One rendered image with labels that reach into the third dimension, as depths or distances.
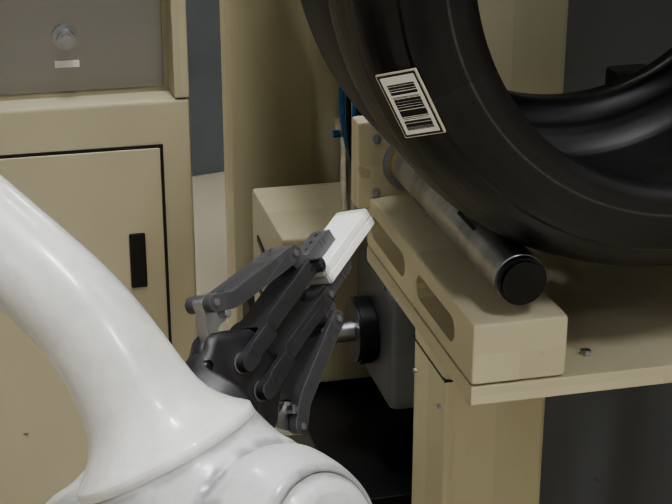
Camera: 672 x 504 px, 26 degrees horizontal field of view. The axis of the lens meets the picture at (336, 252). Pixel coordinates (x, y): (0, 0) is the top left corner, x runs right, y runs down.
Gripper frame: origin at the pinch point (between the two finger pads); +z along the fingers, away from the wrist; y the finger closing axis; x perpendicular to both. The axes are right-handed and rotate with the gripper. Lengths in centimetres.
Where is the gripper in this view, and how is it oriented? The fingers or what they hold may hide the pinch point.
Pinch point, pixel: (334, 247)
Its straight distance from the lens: 107.0
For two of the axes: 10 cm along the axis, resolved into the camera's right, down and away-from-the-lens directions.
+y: 4.8, 7.6, 4.3
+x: 7.4, -1.0, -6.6
